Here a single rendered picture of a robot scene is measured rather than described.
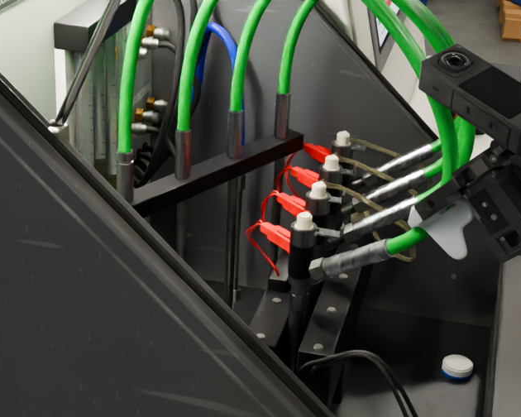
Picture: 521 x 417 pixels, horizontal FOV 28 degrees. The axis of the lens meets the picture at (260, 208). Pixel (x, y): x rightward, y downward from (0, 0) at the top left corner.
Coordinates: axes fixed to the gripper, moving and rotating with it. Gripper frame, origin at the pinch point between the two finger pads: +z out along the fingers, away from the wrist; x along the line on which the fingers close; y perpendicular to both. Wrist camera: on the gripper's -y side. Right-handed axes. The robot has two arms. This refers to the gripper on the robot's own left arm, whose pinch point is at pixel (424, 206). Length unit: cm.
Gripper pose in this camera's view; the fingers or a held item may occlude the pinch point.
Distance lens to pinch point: 92.4
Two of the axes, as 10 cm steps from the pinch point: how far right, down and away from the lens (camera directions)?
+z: -3.6, 3.4, 8.7
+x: 7.5, -4.5, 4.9
